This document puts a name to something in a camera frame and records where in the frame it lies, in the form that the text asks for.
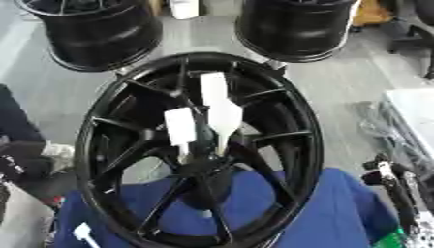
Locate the white table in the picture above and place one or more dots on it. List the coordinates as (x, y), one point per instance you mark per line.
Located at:
(415, 109)

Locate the black spoked wheel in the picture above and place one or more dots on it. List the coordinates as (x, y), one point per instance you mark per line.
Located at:
(285, 129)

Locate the tan cardboard box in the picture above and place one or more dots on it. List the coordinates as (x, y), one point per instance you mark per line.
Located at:
(373, 13)

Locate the person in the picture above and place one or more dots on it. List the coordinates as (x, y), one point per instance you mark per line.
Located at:
(20, 161)

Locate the white container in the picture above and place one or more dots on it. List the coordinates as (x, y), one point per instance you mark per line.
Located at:
(184, 8)

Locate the black wheel rim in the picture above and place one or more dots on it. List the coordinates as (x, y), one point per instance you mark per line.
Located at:
(102, 35)
(294, 29)

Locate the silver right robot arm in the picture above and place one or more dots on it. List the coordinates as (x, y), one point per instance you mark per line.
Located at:
(422, 229)

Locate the black chair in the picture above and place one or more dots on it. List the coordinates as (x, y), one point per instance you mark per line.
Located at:
(415, 35)

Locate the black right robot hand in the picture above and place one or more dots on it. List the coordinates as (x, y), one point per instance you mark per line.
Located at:
(395, 189)

